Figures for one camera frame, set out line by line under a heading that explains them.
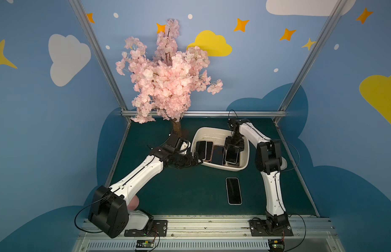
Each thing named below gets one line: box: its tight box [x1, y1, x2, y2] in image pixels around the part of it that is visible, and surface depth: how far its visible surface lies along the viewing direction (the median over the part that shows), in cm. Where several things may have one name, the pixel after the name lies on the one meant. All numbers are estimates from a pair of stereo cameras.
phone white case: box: [225, 176, 243, 206], surface depth 86 cm
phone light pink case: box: [210, 144, 226, 166], surface depth 100 cm
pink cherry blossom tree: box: [115, 18, 223, 138], surface depth 69 cm
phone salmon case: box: [203, 141, 214, 162], surface depth 100 cm
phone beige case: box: [224, 144, 240, 165], surface depth 102 cm
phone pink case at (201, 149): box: [195, 140, 208, 161], surface depth 105 cm
